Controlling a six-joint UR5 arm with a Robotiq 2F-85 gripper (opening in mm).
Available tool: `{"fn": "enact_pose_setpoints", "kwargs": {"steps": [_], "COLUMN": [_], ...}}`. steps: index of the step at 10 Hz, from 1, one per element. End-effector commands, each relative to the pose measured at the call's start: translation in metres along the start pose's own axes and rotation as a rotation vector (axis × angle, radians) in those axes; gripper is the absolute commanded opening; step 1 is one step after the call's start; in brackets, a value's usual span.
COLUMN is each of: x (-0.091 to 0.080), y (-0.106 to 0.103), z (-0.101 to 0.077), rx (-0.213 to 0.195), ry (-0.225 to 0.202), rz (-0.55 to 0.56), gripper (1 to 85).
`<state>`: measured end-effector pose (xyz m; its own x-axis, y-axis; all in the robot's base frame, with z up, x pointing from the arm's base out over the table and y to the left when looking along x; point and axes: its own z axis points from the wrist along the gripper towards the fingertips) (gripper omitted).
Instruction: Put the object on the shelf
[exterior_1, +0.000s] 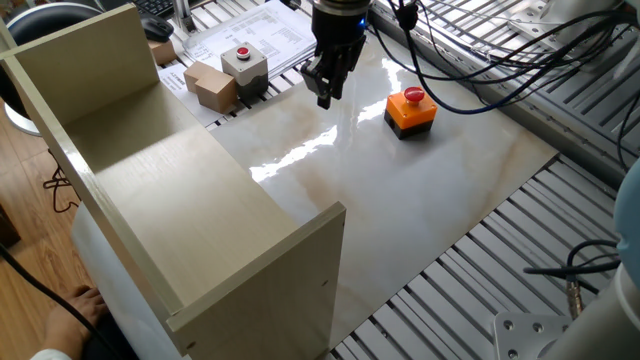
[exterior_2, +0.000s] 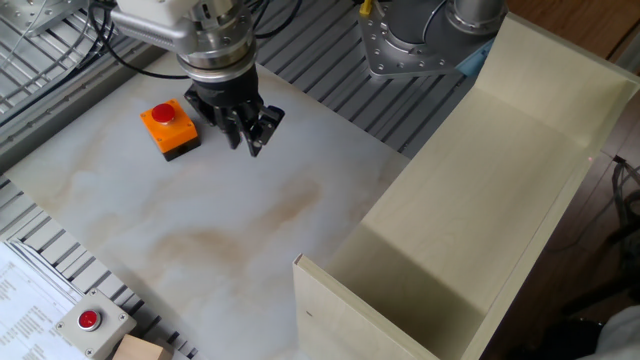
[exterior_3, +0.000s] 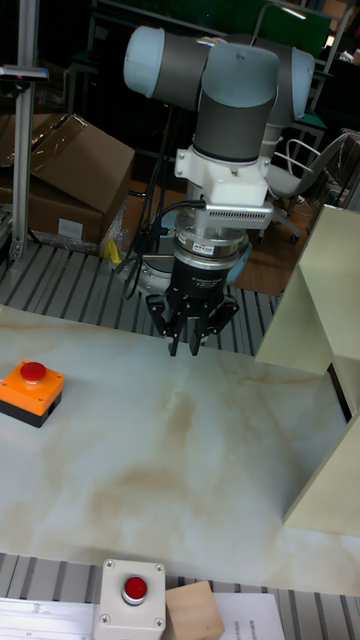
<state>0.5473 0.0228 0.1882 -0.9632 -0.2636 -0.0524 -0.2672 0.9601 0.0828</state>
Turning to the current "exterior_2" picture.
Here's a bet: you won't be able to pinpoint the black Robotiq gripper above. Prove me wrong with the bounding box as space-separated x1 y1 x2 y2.
183 64 287 159

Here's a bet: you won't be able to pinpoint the orange emergency stop button box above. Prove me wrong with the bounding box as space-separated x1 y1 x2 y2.
139 98 202 163

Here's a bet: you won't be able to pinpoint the beige wooden shelf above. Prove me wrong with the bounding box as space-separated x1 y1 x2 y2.
292 12 640 360

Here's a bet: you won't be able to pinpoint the glossy marble pattern board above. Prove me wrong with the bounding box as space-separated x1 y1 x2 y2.
4 49 411 360

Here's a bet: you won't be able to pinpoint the large plain wooden block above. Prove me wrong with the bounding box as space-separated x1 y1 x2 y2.
112 333 174 360

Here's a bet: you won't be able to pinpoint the grey box with red button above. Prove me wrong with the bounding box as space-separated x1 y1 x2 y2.
54 288 138 360

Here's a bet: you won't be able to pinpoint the stack of printed paper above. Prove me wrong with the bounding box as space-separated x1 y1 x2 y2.
0 239 89 360

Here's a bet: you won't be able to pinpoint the white garment of person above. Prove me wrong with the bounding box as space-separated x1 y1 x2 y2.
574 304 640 360

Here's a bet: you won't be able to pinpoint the thick black gripper cable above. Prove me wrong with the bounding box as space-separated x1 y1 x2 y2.
87 0 191 81

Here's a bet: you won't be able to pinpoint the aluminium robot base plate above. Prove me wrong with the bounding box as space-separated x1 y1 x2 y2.
357 2 466 79

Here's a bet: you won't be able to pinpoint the bundle of thin cables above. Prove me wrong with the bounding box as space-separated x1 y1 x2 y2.
0 0 119 126

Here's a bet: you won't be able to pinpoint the aluminium mounting bracket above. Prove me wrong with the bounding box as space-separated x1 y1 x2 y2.
0 0 90 39

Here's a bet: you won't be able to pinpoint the thin black floor wires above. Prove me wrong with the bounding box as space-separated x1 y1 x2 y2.
612 154 640 236

